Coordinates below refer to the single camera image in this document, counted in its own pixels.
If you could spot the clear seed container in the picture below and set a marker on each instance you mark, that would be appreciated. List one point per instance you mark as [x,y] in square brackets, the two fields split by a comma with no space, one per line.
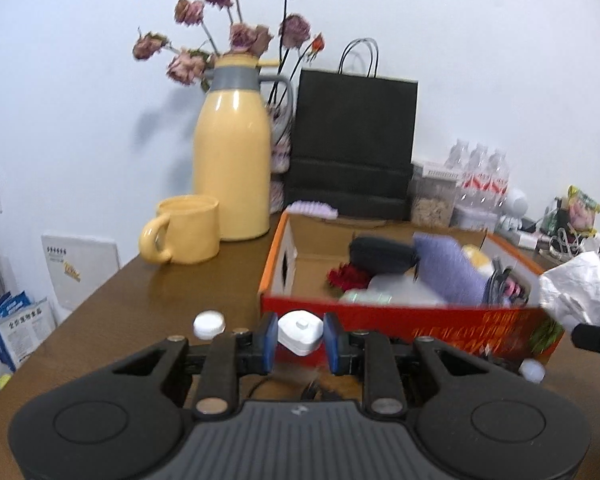
[432,205]

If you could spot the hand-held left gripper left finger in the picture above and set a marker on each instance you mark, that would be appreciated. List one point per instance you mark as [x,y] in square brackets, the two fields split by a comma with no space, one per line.
[268,342]

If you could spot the white robot figurine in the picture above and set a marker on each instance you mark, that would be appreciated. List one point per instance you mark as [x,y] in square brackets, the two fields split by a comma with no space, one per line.
[515,205]

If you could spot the small white bottle cap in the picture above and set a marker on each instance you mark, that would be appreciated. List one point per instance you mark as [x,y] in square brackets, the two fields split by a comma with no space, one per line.
[209,324]

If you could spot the white charger block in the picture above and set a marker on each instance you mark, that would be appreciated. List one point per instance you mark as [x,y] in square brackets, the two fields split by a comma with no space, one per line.
[528,241]

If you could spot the white flat panel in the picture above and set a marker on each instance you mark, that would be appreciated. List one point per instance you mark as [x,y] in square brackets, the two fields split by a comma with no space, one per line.
[80,265]

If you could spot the purple fluffy cloth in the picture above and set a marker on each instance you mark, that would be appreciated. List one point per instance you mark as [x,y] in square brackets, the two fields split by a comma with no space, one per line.
[312,209]

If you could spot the black zip pouch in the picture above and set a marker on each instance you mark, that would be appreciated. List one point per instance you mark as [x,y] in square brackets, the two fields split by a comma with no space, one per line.
[382,255]

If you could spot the yellow mug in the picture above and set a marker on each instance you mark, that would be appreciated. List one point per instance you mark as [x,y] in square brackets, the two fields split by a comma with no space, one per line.
[190,232]

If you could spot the dried rose bouquet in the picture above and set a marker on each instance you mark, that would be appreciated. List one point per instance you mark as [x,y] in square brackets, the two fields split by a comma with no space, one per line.
[245,37]

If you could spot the yellow thermos jug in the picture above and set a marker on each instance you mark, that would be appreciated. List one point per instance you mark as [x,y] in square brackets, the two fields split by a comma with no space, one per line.
[232,160]

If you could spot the white tissue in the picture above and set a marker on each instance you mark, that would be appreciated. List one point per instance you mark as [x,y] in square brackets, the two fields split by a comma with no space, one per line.
[577,290]

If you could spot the pink textured vase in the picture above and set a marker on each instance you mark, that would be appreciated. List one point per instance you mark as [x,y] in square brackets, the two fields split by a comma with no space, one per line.
[280,155]

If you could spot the colourful snack packet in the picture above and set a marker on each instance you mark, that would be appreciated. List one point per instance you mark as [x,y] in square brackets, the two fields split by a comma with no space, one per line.
[584,210]

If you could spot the black paper bag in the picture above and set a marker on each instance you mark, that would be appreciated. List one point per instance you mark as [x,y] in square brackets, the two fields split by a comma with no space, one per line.
[352,135]

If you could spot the orange cardboard box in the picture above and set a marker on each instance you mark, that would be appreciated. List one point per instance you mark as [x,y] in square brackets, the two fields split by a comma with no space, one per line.
[380,327]

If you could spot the small white printed box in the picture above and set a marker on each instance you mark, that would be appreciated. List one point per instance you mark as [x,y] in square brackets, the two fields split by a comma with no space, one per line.
[437,170]

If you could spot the small white round object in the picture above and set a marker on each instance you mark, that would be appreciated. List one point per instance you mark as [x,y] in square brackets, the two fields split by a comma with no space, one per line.
[532,371]

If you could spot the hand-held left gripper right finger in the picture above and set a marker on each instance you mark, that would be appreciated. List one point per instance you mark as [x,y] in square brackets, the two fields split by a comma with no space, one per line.
[334,342]

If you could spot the blue white food bag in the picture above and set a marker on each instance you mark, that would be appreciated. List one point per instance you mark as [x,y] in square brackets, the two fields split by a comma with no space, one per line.
[2,317]
[27,335]

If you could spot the small green bottle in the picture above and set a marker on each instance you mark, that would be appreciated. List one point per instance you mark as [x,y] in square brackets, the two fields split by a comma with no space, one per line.
[555,217]

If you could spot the red artificial rose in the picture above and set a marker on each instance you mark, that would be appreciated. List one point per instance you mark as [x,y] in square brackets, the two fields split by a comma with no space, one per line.
[347,277]

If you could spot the purple soft sock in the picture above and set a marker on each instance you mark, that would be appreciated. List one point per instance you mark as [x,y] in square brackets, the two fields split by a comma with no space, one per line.
[445,270]

